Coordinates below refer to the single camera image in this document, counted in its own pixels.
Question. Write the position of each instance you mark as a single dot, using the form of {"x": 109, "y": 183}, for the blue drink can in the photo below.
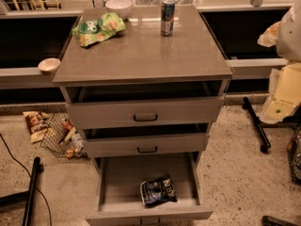
{"x": 167, "y": 17}

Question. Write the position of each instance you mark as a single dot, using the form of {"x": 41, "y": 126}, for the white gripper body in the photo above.
{"x": 290, "y": 37}

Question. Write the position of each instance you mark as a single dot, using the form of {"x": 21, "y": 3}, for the dark basket right edge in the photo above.
{"x": 294, "y": 157}

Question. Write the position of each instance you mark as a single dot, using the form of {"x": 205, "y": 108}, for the black stand leg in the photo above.
{"x": 27, "y": 197}
{"x": 265, "y": 143}

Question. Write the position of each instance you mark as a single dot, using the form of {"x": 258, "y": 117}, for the large white bowl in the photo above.
{"x": 121, "y": 7}

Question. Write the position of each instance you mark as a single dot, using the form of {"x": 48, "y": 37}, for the grey drawer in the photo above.
{"x": 144, "y": 113}
{"x": 119, "y": 201}
{"x": 124, "y": 146}

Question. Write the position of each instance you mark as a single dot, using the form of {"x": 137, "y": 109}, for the black stand leg right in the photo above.
{"x": 265, "y": 143}

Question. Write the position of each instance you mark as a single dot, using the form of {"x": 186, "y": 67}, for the green chip bag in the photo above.
{"x": 98, "y": 30}

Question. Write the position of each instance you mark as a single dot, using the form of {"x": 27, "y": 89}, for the bottom grey drawer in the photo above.
{"x": 119, "y": 201}

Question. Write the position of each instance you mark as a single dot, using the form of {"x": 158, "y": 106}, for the middle grey drawer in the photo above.
{"x": 124, "y": 146}

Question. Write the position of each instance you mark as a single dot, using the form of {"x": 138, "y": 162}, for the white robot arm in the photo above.
{"x": 289, "y": 34}

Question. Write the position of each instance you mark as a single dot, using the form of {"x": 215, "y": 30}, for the black foot bottom right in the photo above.
{"x": 272, "y": 221}

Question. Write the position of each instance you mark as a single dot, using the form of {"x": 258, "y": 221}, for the black stand leg left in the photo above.
{"x": 27, "y": 197}

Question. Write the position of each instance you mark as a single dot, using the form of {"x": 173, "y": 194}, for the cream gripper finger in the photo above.
{"x": 269, "y": 37}

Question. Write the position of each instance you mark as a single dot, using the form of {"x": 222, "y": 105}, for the top grey drawer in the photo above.
{"x": 144, "y": 113}

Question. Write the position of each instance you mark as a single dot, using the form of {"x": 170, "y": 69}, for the grey drawer cabinet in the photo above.
{"x": 142, "y": 64}

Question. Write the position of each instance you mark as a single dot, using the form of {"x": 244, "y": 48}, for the black wire basket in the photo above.
{"x": 62, "y": 139}

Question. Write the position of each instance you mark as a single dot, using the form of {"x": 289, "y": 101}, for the blue chip bag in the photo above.
{"x": 158, "y": 191}

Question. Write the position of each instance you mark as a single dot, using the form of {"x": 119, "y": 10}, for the brown snack bag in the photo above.
{"x": 37, "y": 124}

